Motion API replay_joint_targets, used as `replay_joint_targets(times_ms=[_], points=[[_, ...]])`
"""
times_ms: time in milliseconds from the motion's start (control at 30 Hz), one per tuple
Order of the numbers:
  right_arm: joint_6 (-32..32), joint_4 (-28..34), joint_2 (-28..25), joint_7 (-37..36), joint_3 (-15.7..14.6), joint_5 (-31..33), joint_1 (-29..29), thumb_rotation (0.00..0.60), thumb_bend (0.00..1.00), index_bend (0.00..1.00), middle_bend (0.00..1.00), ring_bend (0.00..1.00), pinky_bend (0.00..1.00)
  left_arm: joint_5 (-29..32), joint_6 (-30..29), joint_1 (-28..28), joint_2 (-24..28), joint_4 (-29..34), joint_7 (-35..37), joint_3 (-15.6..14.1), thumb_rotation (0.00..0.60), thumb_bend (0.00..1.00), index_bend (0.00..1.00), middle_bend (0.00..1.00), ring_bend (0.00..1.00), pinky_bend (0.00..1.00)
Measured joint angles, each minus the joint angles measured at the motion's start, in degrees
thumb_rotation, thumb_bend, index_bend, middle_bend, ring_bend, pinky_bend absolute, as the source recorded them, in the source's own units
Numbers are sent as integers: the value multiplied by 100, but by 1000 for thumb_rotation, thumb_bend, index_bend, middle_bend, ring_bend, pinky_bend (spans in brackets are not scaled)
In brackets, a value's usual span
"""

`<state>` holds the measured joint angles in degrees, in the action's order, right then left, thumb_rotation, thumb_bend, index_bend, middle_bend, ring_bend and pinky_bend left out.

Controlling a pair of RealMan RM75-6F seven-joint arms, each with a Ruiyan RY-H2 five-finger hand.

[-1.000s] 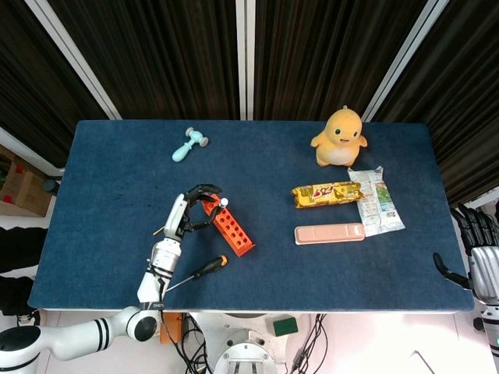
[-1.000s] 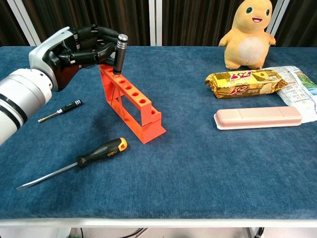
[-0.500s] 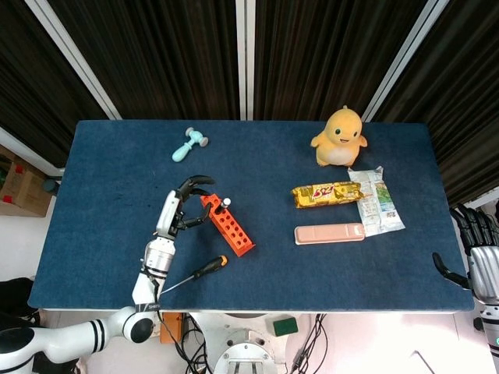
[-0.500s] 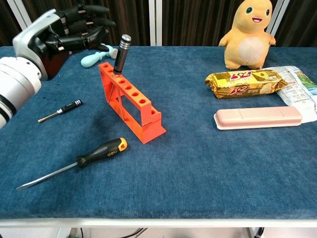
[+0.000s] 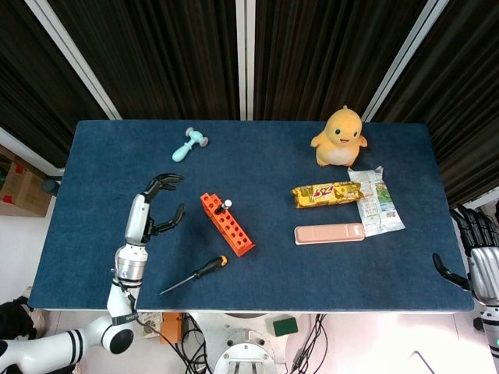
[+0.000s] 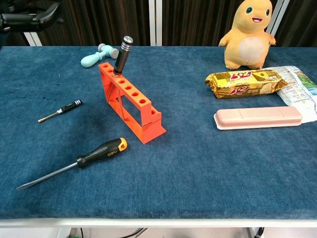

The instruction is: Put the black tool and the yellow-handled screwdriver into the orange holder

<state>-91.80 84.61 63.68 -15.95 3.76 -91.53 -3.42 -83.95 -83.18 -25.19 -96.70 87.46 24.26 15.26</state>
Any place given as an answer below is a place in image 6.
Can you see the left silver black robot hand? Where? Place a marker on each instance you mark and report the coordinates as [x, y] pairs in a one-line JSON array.
[[24, 22]]

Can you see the small black nut driver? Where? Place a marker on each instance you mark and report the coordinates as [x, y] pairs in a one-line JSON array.
[[69, 106]]

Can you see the grey black handled tool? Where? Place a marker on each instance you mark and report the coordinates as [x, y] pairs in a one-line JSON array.
[[121, 57]]

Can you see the black orange flathead screwdriver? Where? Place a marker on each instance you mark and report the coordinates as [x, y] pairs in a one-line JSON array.
[[104, 152]]

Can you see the dark pleated curtain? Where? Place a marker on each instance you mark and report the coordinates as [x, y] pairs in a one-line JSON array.
[[13, 39], [302, 22], [193, 22], [99, 22]]

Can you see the light blue toy hammer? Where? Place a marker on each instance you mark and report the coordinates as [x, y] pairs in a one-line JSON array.
[[90, 60]]

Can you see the orange tool rack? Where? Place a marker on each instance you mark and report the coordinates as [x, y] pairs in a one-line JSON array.
[[148, 129]]

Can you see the blue table cloth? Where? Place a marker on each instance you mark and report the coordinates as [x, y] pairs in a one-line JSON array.
[[173, 173]]

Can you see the white table leg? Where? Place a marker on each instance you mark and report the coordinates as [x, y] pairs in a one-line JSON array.
[[251, 233], [64, 233]]

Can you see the yellow plush toy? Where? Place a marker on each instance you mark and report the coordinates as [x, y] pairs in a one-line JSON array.
[[247, 44]]

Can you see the gold biscuit pack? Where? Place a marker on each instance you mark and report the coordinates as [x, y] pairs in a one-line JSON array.
[[245, 84]]

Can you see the pink pencil case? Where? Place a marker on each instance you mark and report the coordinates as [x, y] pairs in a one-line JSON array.
[[257, 116]]

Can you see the white crumpled snack packet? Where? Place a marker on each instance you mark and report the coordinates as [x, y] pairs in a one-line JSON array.
[[299, 91]]

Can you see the white frame post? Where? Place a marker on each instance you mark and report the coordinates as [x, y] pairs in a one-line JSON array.
[[33, 39], [278, 15], [155, 22]]

